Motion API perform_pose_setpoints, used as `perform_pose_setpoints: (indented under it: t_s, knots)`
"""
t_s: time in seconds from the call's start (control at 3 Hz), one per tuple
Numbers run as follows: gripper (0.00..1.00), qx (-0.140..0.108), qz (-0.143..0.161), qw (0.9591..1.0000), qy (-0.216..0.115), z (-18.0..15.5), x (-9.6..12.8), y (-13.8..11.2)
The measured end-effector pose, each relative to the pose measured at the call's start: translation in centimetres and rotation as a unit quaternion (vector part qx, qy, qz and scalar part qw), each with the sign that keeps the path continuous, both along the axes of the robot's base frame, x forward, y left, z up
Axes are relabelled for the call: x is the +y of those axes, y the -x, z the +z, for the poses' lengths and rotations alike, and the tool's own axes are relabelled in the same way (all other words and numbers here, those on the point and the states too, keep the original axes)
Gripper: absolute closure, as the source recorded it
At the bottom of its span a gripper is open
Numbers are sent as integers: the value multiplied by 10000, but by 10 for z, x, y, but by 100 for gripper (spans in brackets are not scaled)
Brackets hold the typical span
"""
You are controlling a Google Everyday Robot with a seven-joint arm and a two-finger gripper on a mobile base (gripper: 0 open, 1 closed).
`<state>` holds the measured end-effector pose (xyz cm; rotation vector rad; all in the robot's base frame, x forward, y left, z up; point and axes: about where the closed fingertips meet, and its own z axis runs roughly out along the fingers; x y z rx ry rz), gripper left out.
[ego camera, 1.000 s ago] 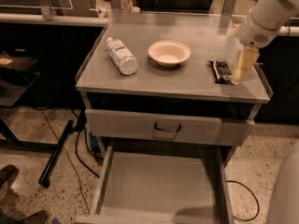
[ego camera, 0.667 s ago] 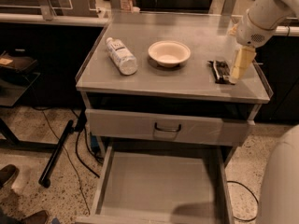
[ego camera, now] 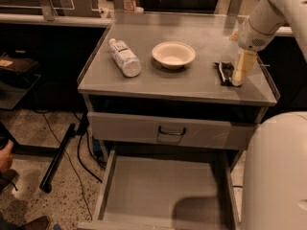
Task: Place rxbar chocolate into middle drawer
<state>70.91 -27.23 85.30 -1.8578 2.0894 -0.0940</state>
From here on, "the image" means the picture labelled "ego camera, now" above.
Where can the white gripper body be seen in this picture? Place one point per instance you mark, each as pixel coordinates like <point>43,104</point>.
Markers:
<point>252,37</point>

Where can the black rxbar chocolate wrapper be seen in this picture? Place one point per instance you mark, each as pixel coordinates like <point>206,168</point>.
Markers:
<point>225,72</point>

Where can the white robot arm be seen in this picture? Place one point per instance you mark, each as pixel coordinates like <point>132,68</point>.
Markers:
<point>275,175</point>

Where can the grey top drawer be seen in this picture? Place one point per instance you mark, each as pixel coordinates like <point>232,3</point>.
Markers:
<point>144,129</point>

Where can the grey open middle drawer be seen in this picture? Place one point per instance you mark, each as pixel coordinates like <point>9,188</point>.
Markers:
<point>181,190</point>

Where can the person hand at left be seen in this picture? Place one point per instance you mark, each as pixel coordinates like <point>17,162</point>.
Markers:
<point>6,156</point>

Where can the white paper bowl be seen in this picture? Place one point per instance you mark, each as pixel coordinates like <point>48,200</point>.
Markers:
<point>173,55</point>

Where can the grey metal cabinet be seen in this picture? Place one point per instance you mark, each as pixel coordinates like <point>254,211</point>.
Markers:
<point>189,93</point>

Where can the clear plastic water bottle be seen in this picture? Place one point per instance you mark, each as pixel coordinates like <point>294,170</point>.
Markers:
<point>125,58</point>

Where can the black side table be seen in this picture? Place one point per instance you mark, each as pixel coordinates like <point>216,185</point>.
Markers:
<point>16,80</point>

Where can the black floor stand bar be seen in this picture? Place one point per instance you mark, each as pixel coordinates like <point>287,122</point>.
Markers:
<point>46,183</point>

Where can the brown shoe lower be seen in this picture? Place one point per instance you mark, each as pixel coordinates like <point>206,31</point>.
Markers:
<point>41,223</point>

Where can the black drawer handle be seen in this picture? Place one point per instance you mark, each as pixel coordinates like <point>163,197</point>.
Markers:
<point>171,132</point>

